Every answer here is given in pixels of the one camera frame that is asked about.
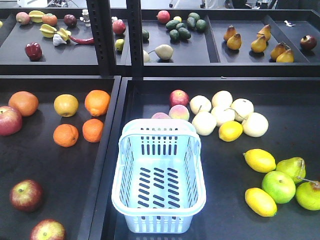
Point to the light blue plastic basket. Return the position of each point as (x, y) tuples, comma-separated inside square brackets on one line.
[(158, 182)]

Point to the white pear three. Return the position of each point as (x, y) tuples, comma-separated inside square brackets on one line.
[(242, 107)]

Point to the avocado three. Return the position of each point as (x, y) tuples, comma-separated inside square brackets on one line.
[(184, 33)]

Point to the peach left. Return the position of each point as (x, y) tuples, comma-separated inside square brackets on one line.
[(160, 115)]

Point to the peach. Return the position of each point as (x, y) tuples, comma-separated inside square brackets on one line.
[(179, 112), (160, 115)]

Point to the peach right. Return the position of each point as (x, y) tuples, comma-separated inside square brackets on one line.
[(179, 112)]

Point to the red apple near peaches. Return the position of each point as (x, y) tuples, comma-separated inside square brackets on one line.
[(178, 97)]

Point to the white pear one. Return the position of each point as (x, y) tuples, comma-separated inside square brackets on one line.
[(200, 103)]

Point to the white pear five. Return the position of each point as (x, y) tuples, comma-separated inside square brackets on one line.
[(204, 123)]

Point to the white pear four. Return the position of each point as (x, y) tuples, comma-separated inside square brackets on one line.
[(223, 114)]

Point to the white pear two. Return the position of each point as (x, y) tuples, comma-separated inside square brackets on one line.
[(222, 98)]

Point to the large orange right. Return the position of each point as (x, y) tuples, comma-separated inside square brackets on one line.
[(97, 102)]

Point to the small orange front right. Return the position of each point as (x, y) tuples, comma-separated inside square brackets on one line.
[(92, 130)]

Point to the small orange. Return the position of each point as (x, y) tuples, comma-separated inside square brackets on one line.
[(65, 135), (92, 130)]

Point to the pale pear with stem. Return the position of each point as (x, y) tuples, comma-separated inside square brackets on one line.
[(164, 51)]

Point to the lemon near white pears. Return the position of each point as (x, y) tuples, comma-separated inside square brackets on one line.
[(230, 131)]

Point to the rear right black tray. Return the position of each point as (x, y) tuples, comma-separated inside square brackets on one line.
[(206, 54)]

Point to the black tray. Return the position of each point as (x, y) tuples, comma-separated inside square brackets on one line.
[(206, 54), (292, 108), (69, 176), (66, 59)]

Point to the avocado two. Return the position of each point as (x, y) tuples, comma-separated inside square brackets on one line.
[(174, 35)]

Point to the small green yellow fruit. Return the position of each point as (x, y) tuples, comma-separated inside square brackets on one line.
[(119, 44)]

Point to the yellow apple right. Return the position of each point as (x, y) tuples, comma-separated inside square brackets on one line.
[(66, 105)]

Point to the white pear six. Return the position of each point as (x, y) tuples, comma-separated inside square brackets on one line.
[(255, 125)]

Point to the small orange front left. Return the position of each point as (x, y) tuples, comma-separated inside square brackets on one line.
[(65, 135)]

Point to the avocado one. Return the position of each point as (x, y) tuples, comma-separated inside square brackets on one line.
[(170, 25)]

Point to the red apple rear tray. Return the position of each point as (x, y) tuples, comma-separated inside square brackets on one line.
[(118, 27)]

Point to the avocado four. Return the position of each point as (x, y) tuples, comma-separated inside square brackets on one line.
[(191, 22)]

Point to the red pomegranate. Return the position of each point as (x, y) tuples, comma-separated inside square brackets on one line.
[(163, 16)]

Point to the small yellow lemon rear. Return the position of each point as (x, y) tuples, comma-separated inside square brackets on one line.
[(177, 18)]

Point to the avocado five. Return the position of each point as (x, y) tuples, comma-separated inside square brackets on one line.
[(201, 25)]

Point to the red chili pepper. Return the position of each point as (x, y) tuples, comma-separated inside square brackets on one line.
[(87, 41)]

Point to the lemon right upper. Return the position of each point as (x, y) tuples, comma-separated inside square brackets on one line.
[(260, 160)]

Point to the brown pear two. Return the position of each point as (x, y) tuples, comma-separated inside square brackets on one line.
[(234, 42)]

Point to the brown pear one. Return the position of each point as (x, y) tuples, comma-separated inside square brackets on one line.
[(231, 31)]

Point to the front left black tray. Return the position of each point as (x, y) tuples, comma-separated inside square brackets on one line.
[(69, 176)]

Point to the brown pear four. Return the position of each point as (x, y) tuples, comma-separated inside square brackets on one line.
[(259, 45)]

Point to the yellow starfruit right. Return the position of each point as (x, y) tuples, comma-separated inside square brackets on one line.
[(65, 34)]

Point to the lemon right lower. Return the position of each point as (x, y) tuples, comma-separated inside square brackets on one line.
[(260, 202)]

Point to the white garlic bulb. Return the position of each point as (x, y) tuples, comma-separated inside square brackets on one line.
[(57, 40)]

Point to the front right black tray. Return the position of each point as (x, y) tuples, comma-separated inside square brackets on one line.
[(292, 108)]

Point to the dark purple fruit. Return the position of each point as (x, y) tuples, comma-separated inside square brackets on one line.
[(70, 20)]

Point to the rear left black tray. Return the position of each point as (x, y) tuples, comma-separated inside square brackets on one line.
[(66, 59)]

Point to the black rack post right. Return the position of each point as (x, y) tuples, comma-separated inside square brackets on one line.
[(133, 8)]

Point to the black rack post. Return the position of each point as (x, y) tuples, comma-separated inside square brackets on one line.
[(133, 8), (101, 27)]

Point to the black rack post left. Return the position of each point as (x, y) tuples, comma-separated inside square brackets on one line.
[(101, 27)]

